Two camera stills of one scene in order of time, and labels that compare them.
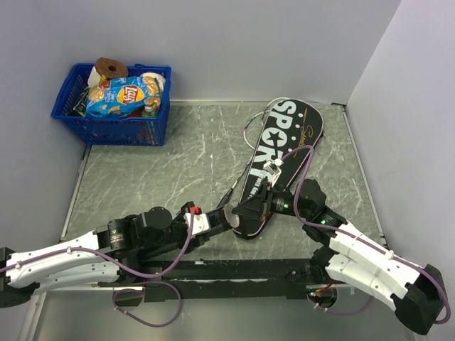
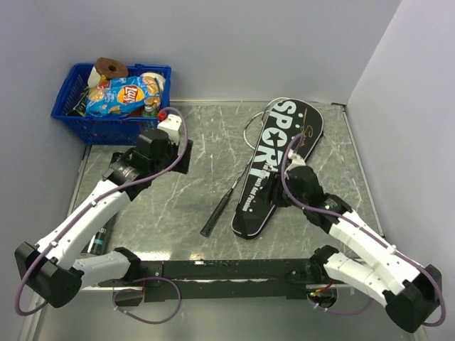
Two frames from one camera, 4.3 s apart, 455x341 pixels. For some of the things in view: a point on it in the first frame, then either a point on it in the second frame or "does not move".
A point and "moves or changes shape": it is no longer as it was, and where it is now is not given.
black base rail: [222, 279] does not move
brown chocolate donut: [111, 68] does not move
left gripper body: [175, 232] -> [170, 159]
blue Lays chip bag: [113, 96] does not move
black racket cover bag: [291, 131] does not move
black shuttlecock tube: [217, 221] moves or changes shape
